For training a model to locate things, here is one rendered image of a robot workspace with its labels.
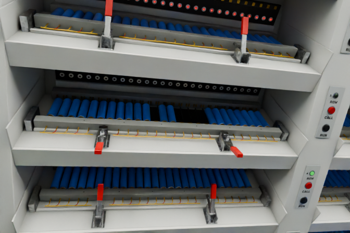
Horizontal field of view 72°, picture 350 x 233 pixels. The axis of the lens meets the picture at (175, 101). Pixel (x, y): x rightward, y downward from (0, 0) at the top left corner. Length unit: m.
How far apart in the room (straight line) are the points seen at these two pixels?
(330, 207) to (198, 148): 0.47
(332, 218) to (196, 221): 0.39
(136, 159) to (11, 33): 0.32
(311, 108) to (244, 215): 0.32
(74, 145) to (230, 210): 0.42
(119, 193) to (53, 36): 0.38
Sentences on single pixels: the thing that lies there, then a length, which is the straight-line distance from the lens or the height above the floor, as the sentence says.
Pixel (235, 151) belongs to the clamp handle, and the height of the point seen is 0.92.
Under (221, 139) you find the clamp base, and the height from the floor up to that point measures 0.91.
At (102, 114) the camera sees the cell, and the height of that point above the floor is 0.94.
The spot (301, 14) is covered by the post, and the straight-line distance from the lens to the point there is 0.70.
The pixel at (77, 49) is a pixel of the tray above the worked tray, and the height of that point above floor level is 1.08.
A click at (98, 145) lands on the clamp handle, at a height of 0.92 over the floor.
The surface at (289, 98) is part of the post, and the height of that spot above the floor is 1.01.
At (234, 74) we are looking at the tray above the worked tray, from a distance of 0.51.
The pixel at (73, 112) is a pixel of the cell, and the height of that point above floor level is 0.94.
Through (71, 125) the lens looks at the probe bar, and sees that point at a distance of 0.55.
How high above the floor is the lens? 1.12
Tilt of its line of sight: 15 degrees down
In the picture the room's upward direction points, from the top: 7 degrees clockwise
